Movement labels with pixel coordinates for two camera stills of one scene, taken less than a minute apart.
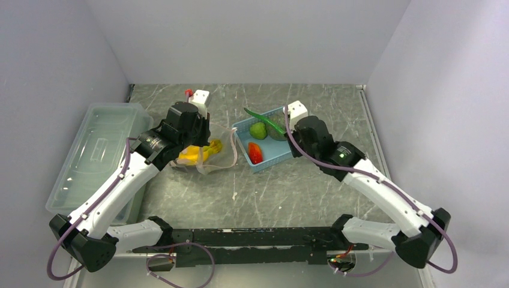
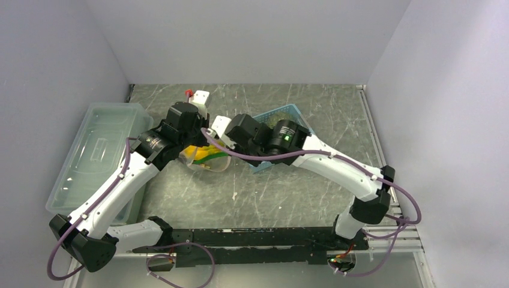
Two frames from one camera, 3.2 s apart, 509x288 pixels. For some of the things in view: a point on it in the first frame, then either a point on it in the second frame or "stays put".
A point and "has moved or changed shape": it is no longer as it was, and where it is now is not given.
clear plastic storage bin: x=95 y=157 stays put
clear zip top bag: x=221 y=153 has moved or changed shape
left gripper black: x=204 y=120 stays put
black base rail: x=253 y=246 stays put
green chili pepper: x=267 y=120 to x=210 y=156
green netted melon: x=278 y=117 stays put
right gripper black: x=295 y=153 to x=237 y=147
